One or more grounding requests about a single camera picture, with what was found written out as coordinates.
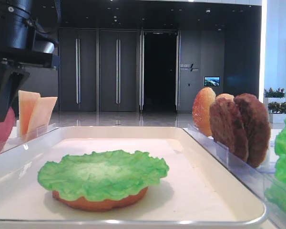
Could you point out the brown meat patty left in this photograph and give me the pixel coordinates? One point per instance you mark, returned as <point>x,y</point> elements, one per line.
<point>227,127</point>

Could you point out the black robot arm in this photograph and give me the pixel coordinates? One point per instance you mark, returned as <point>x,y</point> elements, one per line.
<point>23,42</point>

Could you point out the dark double door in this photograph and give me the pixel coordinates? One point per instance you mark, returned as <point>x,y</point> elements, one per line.
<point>77,51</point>
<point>118,71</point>

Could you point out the orange cheese slice rear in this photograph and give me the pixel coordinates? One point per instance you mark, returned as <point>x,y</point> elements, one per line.
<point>27,102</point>

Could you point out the green lettuce in rack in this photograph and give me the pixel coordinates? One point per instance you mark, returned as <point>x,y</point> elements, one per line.
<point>275,193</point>

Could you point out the brown meat patty right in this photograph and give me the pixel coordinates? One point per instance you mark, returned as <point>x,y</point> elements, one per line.
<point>257,127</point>

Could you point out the wall display screen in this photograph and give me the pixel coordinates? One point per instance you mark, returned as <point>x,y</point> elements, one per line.
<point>212,81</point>

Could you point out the dark double door middle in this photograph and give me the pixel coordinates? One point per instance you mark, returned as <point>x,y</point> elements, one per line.
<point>118,71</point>

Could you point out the open glass doorway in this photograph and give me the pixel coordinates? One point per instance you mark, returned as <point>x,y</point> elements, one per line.
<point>159,71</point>

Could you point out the upper flower planter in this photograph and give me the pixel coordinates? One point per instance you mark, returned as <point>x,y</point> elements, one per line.
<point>271,95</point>

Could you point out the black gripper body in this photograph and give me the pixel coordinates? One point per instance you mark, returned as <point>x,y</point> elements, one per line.
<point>29,57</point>

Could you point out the clear acrylic left rack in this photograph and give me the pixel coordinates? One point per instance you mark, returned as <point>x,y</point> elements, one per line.
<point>26,137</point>

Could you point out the brown meat patty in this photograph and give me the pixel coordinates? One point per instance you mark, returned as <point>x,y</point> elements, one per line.
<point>257,127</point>
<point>227,127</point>

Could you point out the green lettuce leaf on bun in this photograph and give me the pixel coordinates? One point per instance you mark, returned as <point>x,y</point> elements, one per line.
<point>99,176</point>

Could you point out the clear acrylic right rack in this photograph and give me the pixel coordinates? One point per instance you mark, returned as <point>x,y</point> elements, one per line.
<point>261,181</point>

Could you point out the wall sign lettering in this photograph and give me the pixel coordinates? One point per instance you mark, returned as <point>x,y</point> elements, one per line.
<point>189,67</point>

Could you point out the orange cheese slice front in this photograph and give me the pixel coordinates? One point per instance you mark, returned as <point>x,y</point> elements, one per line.
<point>41,113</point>

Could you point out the brown bottom bun slice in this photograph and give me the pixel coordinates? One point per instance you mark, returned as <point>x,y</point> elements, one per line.
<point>100,206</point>

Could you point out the tan bread slice behind patties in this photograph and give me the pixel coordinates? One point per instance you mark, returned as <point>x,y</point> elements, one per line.
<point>225,96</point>

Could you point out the clear acrylic rack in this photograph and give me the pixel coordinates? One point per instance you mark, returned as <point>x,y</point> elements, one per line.
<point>26,137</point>
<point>261,181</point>

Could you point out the orange cheese slice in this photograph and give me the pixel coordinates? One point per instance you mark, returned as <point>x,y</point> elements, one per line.
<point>27,102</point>
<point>41,113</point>

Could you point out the glazed bun slice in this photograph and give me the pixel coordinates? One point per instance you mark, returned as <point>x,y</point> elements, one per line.
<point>201,107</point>

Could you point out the dark double door left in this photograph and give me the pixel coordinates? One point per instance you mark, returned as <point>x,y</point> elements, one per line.
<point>77,51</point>

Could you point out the white plastic tray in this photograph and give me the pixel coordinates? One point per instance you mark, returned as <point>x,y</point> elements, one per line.
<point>198,192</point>

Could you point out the flower planter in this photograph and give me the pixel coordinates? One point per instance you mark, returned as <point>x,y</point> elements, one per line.
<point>271,95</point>
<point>277,112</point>

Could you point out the lower flower planter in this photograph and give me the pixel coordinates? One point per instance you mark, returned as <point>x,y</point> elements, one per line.
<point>277,112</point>

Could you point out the red tomato slice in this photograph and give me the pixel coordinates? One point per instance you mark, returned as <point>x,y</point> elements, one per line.
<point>6,127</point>

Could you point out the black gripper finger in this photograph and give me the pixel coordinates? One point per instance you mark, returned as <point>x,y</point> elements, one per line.
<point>11,79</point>

